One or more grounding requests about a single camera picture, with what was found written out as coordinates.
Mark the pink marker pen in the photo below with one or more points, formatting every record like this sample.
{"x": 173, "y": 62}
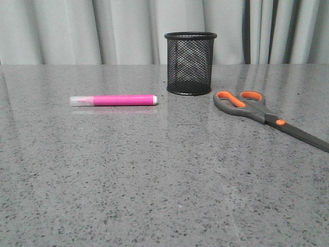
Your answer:
{"x": 113, "y": 100}

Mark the grey orange scissors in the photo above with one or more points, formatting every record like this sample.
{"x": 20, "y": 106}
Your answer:
{"x": 251, "y": 104}

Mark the black mesh pen holder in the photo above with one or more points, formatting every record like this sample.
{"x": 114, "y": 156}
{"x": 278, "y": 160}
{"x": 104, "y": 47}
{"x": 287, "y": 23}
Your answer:
{"x": 189, "y": 62}

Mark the grey curtain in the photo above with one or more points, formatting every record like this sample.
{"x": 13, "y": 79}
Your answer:
{"x": 132, "y": 32}

